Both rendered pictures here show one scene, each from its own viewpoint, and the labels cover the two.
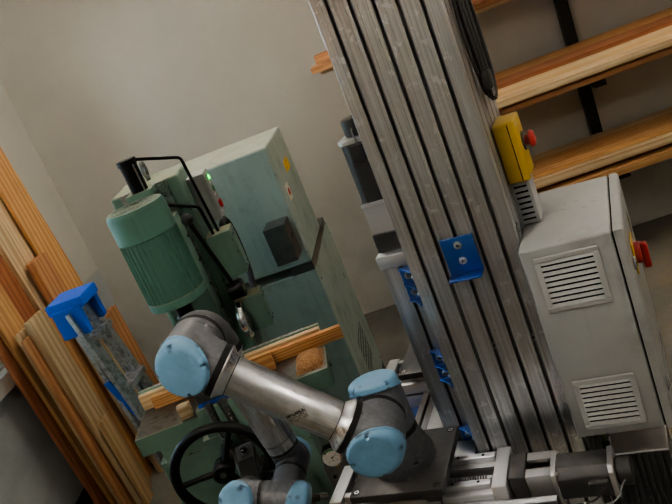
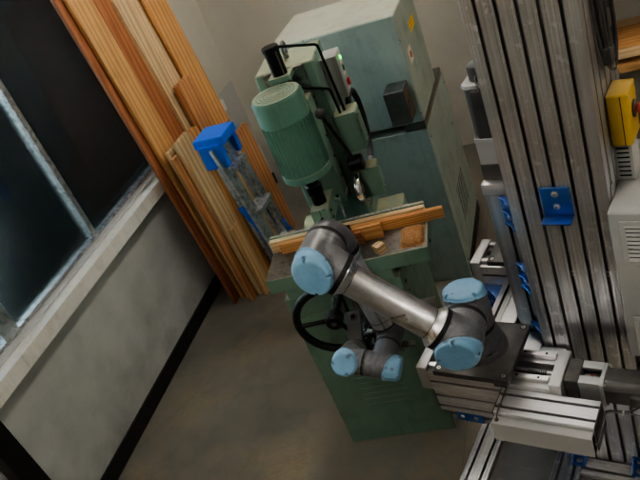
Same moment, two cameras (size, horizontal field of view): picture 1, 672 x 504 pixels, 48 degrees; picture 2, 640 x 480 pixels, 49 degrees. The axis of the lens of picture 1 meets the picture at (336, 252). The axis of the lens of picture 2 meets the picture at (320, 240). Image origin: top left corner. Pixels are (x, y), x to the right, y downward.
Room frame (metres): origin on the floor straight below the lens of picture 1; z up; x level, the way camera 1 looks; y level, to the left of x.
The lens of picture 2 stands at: (-0.02, -0.11, 2.23)
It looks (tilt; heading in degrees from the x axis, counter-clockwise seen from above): 30 degrees down; 17
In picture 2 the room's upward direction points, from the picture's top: 23 degrees counter-clockwise
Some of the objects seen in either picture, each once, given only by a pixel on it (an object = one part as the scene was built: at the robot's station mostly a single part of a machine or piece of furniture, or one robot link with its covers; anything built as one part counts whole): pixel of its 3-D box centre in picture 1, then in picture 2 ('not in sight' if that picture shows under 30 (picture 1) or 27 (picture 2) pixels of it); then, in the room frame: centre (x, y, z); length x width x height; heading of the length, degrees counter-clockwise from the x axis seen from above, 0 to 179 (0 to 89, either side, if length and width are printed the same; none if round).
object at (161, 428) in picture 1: (235, 403); (348, 261); (2.01, 0.44, 0.87); 0.61 x 0.30 x 0.06; 87
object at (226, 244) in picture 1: (228, 251); (351, 127); (2.33, 0.32, 1.23); 0.09 x 0.08 x 0.15; 177
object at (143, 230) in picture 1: (157, 254); (291, 134); (2.12, 0.48, 1.35); 0.18 x 0.18 x 0.31
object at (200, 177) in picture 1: (205, 195); (336, 73); (2.44, 0.32, 1.40); 0.10 x 0.06 x 0.16; 177
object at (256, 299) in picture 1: (254, 309); (370, 178); (2.30, 0.31, 1.02); 0.09 x 0.07 x 0.12; 87
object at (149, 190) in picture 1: (138, 185); (278, 69); (2.26, 0.47, 1.54); 0.08 x 0.08 x 0.17; 87
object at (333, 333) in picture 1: (246, 366); (359, 230); (2.12, 0.39, 0.92); 0.62 x 0.02 x 0.04; 87
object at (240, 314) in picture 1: (244, 319); (360, 188); (2.25, 0.35, 1.02); 0.12 x 0.03 x 0.12; 177
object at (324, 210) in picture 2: not in sight; (326, 210); (2.14, 0.48, 1.03); 0.14 x 0.07 x 0.09; 177
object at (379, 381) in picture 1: (380, 402); (467, 305); (1.49, 0.04, 0.98); 0.13 x 0.12 x 0.14; 166
